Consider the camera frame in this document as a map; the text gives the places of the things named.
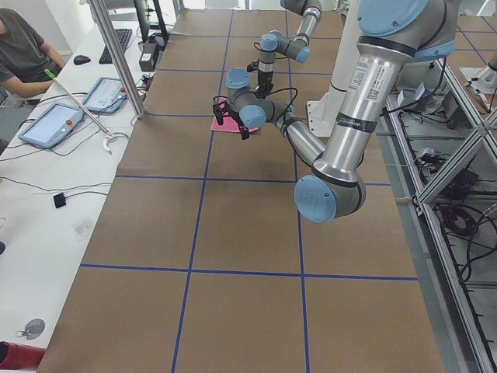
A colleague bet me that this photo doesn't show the black keyboard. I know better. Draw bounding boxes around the black keyboard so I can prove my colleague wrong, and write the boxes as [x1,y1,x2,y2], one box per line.
[98,28,134,65]

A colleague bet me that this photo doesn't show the red object at corner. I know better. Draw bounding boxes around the red object at corner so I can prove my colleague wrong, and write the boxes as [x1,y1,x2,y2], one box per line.
[1,341,46,371]

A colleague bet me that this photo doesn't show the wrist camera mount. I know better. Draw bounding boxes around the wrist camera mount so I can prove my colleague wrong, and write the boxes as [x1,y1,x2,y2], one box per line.
[246,61,259,72]

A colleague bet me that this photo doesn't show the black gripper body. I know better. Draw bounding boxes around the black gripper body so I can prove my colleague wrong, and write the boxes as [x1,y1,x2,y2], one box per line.
[257,70,273,90]
[223,101,248,131]

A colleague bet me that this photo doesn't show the near teach pendant tablet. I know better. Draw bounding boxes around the near teach pendant tablet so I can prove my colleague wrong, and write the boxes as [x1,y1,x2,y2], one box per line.
[18,103,85,148]

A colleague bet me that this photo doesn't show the teach pendant tablet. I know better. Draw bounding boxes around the teach pendant tablet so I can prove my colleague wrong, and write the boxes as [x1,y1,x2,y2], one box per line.
[82,77,127,114]
[18,103,85,148]

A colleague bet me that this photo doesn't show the black computer mouse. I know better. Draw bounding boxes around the black computer mouse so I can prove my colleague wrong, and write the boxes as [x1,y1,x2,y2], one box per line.
[73,55,91,65]

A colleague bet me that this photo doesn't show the aluminium frame post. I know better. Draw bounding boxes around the aluminium frame post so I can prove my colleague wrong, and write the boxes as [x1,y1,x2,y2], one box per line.
[87,0,144,119]

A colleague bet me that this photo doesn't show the aluminium frame rack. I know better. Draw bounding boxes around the aluminium frame rack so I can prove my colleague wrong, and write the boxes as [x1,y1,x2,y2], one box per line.
[382,15,497,373]

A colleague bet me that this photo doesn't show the round metal disc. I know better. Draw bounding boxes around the round metal disc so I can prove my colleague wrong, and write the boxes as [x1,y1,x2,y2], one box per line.
[15,318,46,340]

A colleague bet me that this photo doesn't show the far teach pendant tablet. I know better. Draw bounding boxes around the far teach pendant tablet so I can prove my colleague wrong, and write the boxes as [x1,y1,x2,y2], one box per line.
[82,77,127,114]

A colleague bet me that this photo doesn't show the black power adapter box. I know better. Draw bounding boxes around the black power adapter box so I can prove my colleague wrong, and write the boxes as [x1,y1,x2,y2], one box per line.
[139,42,159,72]

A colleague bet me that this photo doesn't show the white reacher stick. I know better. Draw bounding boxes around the white reacher stick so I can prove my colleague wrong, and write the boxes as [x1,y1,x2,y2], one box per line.
[44,68,129,154]

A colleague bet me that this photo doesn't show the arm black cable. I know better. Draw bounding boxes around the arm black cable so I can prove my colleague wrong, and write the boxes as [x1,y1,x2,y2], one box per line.
[212,86,300,129]

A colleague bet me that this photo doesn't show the seated person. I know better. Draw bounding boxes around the seated person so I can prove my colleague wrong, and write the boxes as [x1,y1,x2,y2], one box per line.
[1,8,65,99]

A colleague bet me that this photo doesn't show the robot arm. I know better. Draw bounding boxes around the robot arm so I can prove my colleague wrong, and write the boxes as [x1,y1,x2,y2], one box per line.
[213,1,460,222]
[255,0,322,98]

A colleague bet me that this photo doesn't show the pink and grey towel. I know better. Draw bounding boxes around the pink and grey towel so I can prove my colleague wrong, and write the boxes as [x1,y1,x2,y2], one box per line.
[210,98,258,135]

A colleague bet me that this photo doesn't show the bundle of black cables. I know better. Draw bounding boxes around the bundle of black cables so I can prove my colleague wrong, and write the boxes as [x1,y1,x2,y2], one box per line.
[411,147,497,296]

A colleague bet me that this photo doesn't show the small black square puck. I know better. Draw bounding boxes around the small black square puck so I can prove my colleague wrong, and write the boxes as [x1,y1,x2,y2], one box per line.
[53,192,67,209]

